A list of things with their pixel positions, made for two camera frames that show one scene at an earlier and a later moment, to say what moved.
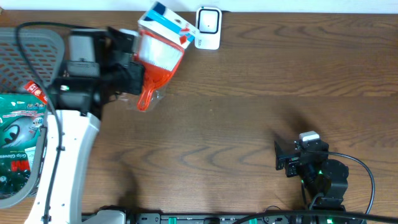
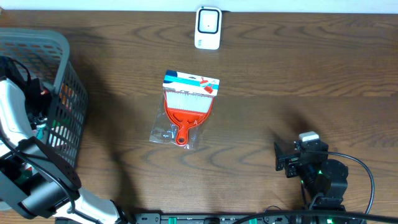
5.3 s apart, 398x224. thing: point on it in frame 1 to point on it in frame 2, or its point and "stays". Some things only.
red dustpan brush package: x=163 y=35 to x=186 y=107
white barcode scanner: x=209 y=23 stays
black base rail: x=274 y=218 stays
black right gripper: x=286 y=158 stays
